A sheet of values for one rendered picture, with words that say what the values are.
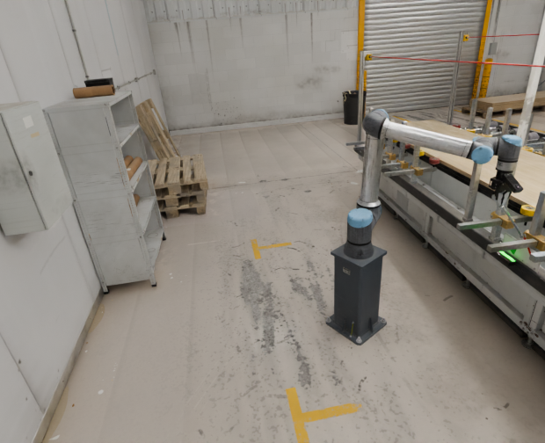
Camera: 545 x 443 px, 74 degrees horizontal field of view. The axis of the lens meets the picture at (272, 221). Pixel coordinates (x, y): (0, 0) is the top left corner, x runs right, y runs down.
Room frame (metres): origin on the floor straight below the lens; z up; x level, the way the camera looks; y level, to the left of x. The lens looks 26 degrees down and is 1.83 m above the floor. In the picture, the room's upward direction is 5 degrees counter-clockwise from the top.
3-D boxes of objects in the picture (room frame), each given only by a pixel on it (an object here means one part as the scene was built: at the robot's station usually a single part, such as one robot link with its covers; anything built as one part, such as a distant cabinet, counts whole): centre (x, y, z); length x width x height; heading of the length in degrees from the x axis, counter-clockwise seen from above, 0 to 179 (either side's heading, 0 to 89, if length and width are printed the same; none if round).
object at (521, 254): (1.59, -1.30, 0.75); 0.26 x 0.01 x 0.10; 6
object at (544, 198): (1.57, -1.33, 0.87); 0.03 x 0.03 x 0.48; 6
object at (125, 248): (3.03, 1.34, 0.78); 0.90 x 0.45 x 1.55; 7
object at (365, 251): (1.96, -0.54, 0.65); 0.19 x 0.19 x 0.10
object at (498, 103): (8.61, -6.17, 0.23); 2.41 x 0.77 x 0.17; 99
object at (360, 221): (1.97, -0.54, 0.79); 0.17 x 0.15 x 0.18; 149
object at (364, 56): (4.12, -1.12, 1.20); 0.15 x 0.12 x 1.00; 6
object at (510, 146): (1.75, -1.23, 1.27); 0.10 x 0.09 x 0.12; 59
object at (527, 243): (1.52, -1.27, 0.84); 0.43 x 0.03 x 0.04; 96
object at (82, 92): (3.14, 1.36, 1.59); 0.30 x 0.08 x 0.08; 97
